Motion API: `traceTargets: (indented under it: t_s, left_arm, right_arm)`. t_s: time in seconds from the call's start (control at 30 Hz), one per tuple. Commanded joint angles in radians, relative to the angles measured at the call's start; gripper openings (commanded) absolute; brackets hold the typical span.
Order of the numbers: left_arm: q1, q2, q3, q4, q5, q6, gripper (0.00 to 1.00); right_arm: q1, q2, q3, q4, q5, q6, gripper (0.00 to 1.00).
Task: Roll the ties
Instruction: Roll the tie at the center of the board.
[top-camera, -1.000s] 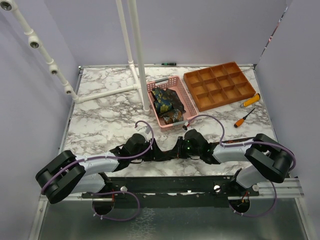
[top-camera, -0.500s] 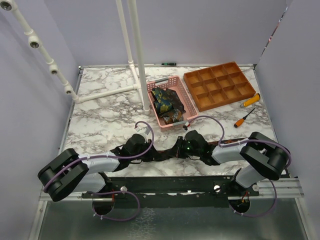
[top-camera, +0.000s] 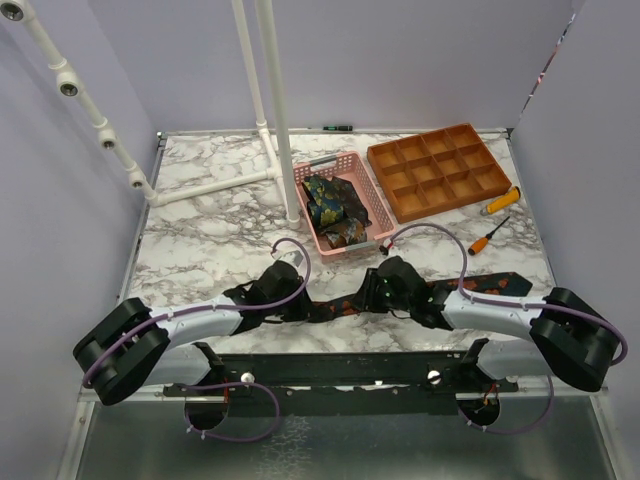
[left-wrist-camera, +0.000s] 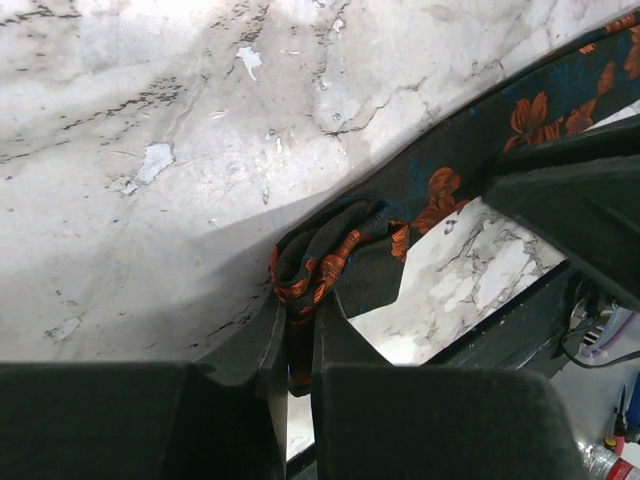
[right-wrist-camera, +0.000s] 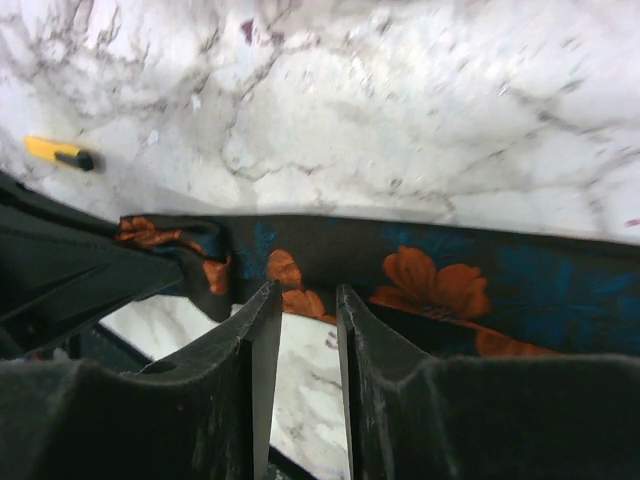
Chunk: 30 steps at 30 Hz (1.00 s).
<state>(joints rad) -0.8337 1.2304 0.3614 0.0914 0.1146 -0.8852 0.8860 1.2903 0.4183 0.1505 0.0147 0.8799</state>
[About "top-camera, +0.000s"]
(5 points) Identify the black orange floral tie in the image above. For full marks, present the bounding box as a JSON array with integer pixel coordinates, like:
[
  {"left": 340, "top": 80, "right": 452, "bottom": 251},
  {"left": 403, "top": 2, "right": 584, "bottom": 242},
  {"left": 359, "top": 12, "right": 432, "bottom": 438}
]
[{"left": 308, "top": 272, "right": 532, "bottom": 329}]

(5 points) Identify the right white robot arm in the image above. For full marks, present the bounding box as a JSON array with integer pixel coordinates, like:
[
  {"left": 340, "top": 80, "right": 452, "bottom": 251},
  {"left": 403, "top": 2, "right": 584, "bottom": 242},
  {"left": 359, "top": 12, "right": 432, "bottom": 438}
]
[{"left": 353, "top": 257, "right": 622, "bottom": 392}]

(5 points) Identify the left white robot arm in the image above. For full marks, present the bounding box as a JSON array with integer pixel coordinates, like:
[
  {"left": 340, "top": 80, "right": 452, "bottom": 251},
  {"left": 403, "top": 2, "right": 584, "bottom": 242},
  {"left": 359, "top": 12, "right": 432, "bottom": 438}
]
[{"left": 72, "top": 260, "right": 314, "bottom": 406}]

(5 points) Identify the dark orange patterned tie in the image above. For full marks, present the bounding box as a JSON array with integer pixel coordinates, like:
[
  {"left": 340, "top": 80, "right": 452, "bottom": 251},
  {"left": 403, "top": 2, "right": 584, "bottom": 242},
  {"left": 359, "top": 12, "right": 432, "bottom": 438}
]
[{"left": 320, "top": 177, "right": 371, "bottom": 249}]

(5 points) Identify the blue yellow floral tie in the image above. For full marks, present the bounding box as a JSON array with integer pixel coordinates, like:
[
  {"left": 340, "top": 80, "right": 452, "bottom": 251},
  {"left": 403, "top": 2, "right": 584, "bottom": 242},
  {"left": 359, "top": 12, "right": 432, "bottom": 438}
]
[{"left": 302, "top": 175, "right": 346, "bottom": 230}]

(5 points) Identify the brown compartment tray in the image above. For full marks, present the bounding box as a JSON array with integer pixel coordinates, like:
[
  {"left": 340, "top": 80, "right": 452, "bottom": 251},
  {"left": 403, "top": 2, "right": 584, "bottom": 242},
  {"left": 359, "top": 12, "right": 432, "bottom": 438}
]
[{"left": 367, "top": 123, "right": 512, "bottom": 224}]

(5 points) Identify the pink perforated plastic basket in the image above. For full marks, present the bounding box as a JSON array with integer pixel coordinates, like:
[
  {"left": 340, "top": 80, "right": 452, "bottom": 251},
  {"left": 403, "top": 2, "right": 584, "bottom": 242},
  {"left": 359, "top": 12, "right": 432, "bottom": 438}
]
[{"left": 294, "top": 151, "right": 395, "bottom": 263}]

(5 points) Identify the orange box cutter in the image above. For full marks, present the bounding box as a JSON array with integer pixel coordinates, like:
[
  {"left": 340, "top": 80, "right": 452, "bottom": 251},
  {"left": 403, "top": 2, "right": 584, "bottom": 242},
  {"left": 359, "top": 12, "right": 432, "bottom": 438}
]
[{"left": 480, "top": 186, "right": 521, "bottom": 216}]

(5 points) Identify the small black green device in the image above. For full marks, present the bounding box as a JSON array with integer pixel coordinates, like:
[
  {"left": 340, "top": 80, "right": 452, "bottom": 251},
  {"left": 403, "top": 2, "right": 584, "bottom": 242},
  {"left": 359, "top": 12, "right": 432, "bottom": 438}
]
[{"left": 322, "top": 124, "right": 353, "bottom": 132}]

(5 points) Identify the orange handle screwdriver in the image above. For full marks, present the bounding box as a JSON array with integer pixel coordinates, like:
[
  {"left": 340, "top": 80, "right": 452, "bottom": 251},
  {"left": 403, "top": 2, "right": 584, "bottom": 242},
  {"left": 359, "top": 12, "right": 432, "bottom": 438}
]
[{"left": 467, "top": 216, "right": 510, "bottom": 256}]

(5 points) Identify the black metal base rail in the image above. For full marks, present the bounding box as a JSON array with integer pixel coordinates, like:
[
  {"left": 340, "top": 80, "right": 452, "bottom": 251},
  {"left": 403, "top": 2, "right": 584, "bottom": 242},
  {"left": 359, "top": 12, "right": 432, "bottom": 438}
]
[{"left": 145, "top": 340, "right": 495, "bottom": 429}]

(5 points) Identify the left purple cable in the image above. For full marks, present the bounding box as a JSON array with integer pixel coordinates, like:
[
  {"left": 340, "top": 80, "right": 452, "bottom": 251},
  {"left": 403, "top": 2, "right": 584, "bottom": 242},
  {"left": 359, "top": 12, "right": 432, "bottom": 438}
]
[{"left": 81, "top": 238, "right": 281, "bottom": 445}]

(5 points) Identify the white pvc pipe frame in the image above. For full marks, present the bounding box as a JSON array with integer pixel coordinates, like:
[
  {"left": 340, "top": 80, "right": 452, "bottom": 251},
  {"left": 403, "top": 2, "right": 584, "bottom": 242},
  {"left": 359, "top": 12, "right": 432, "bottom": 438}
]
[{"left": 0, "top": 0, "right": 305, "bottom": 230}]

